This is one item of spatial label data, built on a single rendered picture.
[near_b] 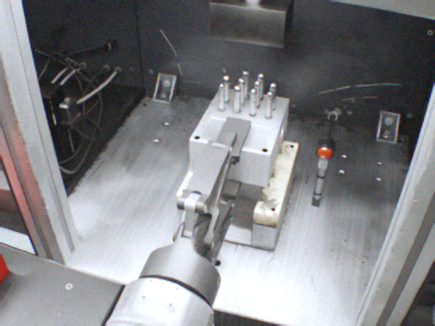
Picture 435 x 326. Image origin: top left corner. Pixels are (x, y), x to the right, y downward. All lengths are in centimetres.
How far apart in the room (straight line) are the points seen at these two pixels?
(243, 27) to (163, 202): 29
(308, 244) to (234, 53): 37
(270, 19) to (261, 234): 27
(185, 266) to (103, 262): 22
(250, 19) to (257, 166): 17
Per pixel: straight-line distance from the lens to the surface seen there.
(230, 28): 55
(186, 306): 41
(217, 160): 48
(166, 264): 43
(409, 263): 46
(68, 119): 71
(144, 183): 73
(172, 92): 90
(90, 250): 65
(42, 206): 57
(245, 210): 68
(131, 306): 41
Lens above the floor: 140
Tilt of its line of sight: 40 degrees down
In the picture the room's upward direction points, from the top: straight up
